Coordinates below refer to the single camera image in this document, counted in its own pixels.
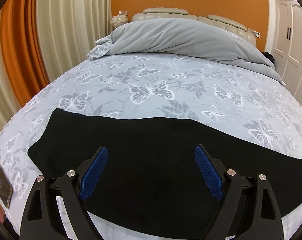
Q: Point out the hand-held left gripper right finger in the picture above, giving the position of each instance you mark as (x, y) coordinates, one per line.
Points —
(208, 172)

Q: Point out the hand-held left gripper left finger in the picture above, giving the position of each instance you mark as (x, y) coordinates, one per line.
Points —
(94, 172)

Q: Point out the black pants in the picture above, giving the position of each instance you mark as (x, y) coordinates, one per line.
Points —
(151, 152)

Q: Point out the smartphone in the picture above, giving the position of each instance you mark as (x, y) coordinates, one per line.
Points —
(1, 182)

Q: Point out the butterfly print bed sheet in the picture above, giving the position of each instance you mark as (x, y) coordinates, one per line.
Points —
(151, 90)

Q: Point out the cream pleated curtain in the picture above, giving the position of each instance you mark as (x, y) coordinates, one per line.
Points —
(71, 22)
(3, 92)

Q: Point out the dark cloth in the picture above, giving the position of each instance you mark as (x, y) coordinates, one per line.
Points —
(268, 56)

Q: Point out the grey duvet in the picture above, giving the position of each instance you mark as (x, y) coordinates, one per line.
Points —
(178, 37)

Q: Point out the white bedside ornament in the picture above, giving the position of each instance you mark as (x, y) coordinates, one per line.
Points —
(119, 21)

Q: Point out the white wardrobe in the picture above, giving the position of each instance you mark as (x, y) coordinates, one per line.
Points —
(290, 30)

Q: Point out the beige padded headboard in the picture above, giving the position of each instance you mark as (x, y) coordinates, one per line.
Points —
(163, 11)

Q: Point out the white wall switch panel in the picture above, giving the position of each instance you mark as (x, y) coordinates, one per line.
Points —
(254, 32)

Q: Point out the white wall socket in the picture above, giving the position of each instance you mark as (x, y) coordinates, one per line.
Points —
(123, 12)

